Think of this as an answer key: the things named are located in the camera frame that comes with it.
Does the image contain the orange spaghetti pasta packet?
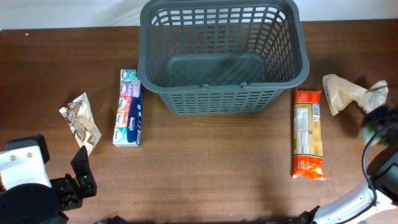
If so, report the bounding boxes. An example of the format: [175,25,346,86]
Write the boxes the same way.
[292,90,326,180]

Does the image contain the grey plastic shopping basket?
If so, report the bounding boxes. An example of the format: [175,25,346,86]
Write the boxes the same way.
[137,0,310,114]

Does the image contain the Kleenex tissue multipack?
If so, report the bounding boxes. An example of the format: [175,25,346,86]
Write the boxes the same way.
[113,69,144,147]

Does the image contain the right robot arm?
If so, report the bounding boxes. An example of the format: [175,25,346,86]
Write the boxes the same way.
[295,105,397,224]

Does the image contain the beige pasta bag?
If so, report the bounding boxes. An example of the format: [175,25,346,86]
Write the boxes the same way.
[323,74,389,116]

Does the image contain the brown snack pouch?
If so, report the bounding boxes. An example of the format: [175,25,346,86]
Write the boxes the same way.
[59,93,101,155]

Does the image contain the green lid glass jar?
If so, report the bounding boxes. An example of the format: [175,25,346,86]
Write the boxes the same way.
[359,120,383,144]

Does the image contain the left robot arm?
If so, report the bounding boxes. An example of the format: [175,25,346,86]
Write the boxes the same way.
[1,134,97,223]

